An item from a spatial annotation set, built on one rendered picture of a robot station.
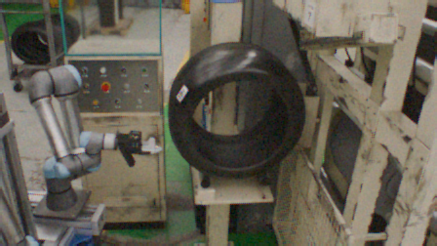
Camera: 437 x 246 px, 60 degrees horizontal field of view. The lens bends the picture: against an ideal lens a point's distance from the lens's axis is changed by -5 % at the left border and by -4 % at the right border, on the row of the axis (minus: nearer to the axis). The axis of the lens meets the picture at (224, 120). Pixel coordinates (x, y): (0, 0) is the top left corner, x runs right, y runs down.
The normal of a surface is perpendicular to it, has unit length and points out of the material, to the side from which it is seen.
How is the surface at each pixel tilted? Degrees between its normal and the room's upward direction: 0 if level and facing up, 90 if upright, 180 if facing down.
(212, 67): 49
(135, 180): 89
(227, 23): 90
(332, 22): 90
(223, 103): 90
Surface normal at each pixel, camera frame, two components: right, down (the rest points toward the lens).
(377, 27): 0.13, 0.14
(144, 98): 0.12, 0.44
